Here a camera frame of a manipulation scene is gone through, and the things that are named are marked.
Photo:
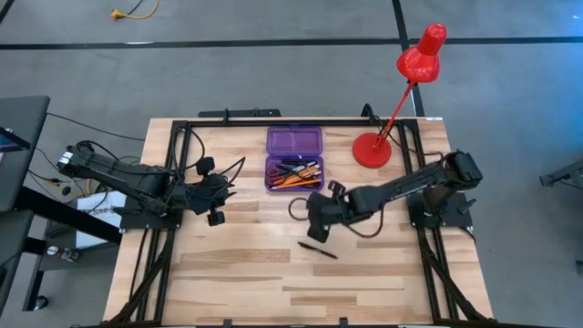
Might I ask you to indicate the purple plastic supply box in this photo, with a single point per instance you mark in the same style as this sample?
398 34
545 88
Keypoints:
293 141

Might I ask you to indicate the small silver device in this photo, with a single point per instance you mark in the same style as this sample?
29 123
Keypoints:
68 254

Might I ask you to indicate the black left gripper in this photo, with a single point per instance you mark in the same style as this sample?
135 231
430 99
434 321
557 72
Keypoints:
207 196

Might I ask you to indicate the white printed paper sheet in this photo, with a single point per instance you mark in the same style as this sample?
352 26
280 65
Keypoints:
91 232

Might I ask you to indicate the orange pencil with pink eraser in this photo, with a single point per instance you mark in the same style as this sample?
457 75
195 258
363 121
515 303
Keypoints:
309 172

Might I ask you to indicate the black side desk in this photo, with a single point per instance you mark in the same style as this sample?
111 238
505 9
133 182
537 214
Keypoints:
23 136

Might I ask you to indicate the red desk lamp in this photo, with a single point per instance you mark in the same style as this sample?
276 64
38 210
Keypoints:
419 64

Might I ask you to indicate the black metal stand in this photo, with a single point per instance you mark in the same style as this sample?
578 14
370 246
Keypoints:
565 173

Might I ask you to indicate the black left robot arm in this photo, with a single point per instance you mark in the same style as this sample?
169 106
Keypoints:
132 177

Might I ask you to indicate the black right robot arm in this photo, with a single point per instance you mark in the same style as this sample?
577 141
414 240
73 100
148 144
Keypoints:
410 180

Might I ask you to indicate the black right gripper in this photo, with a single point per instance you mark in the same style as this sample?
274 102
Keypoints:
332 209

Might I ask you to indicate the black pen with white logo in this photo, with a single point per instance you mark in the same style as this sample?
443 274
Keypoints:
319 250

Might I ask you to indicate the black power strip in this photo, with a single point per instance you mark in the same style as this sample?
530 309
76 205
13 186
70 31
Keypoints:
246 112

